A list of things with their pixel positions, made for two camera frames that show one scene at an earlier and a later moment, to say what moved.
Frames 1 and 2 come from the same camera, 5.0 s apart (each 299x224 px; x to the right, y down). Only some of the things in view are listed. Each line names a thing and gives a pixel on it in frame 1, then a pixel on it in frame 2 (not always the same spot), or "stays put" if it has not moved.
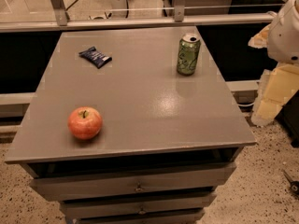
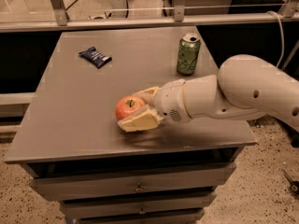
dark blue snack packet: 95,56 stays put
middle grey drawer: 138,205 stays put
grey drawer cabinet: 168,145 stays put
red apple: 85,122 -> 126,105
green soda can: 189,51 stays put
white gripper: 286,38 -> 169,101
